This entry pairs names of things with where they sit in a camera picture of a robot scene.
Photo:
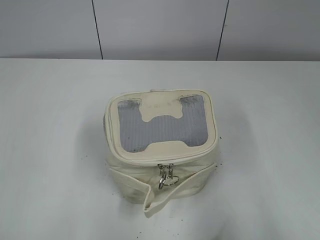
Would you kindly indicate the cream zippered bag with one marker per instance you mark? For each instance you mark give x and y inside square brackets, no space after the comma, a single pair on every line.
[162,145]

